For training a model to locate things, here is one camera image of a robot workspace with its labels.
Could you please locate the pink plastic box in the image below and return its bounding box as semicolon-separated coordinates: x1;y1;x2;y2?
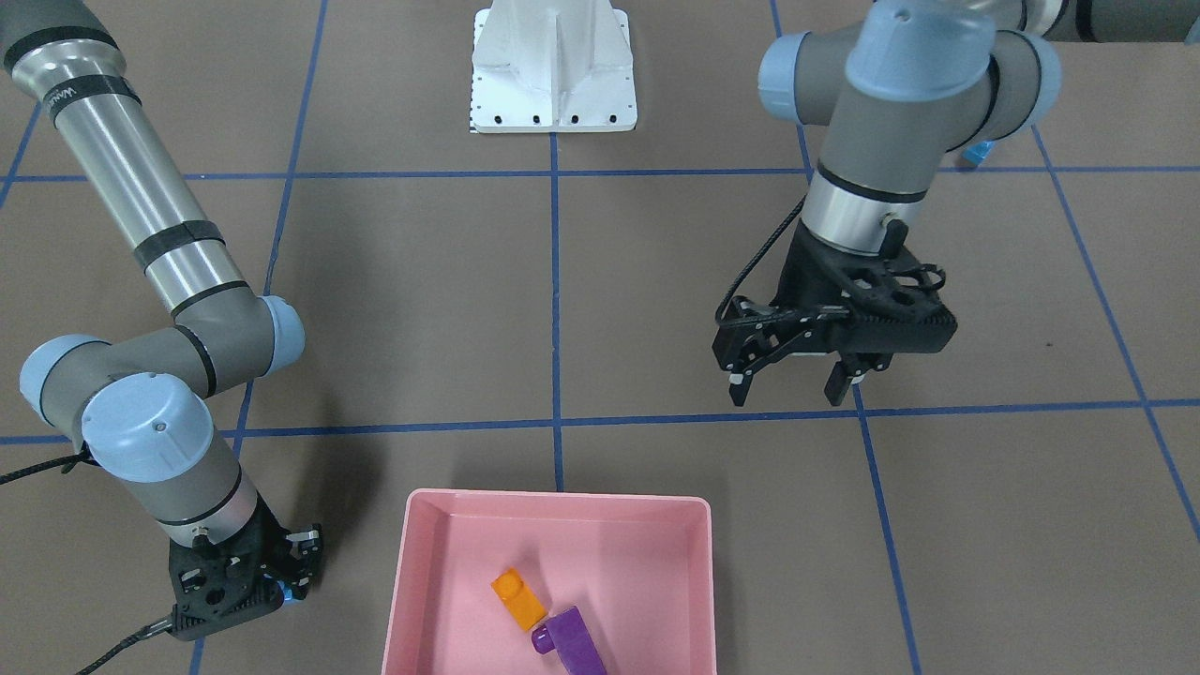
382;488;716;674

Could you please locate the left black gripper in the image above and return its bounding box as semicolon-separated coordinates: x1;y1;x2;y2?
712;223;956;407

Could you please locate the long blue block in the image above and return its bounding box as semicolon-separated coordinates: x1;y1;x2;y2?
960;141;996;171

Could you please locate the purple block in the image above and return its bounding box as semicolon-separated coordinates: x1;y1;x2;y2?
532;607;608;674

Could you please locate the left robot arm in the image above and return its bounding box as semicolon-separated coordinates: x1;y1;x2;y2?
712;1;1196;406

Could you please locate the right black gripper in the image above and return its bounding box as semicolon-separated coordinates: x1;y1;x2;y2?
168;497;325;641

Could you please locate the orange block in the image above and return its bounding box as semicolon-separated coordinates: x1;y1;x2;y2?
491;567;548;632

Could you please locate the white camera stand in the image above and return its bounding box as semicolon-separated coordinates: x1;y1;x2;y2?
469;1;638;135

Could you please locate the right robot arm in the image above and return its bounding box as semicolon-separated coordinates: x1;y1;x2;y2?
2;1;322;641

